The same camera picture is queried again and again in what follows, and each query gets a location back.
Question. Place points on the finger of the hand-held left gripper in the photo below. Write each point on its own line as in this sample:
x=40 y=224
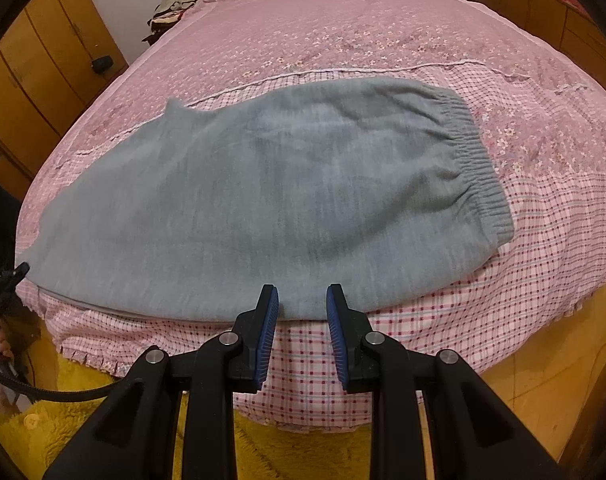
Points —
x=14 y=273

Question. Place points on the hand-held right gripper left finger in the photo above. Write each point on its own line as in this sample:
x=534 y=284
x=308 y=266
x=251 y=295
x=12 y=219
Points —
x=267 y=330

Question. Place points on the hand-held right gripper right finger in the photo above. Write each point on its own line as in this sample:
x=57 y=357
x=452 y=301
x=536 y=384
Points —
x=337 y=330

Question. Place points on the grey pants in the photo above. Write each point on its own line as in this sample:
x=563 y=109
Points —
x=258 y=185

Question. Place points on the yellow fluffy rug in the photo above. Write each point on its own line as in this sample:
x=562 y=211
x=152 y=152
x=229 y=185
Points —
x=33 y=435

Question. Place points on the wooden wardrobe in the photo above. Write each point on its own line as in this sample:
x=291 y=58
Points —
x=48 y=60

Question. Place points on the pile of clothes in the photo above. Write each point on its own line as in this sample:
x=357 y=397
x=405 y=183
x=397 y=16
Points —
x=170 y=7

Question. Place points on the pink floral bedspread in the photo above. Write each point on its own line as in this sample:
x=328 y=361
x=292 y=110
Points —
x=358 y=35

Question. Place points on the wooden low cabinet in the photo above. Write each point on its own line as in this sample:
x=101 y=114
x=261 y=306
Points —
x=583 y=35

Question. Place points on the small black wall device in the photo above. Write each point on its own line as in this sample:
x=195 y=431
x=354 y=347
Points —
x=102 y=64

